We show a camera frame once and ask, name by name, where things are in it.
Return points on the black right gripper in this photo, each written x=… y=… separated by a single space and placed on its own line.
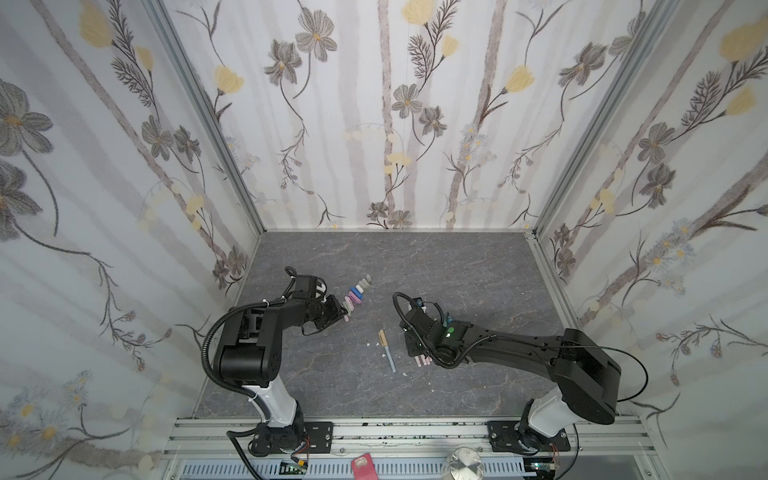
x=417 y=341

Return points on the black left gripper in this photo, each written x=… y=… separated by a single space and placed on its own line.
x=335 y=311

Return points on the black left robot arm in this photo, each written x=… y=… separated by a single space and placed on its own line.
x=242 y=353

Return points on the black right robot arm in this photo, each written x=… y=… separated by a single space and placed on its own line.
x=586 y=377

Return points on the shiny metal round object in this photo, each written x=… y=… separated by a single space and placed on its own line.
x=464 y=463

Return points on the pink object at front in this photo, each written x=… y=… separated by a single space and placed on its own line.
x=363 y=468

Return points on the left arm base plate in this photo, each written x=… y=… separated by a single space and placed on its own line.
x=307 y=437

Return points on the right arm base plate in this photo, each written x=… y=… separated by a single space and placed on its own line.
x=510 y=437

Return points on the aluminium front rail frame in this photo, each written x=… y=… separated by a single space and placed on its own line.
x=413 y=448

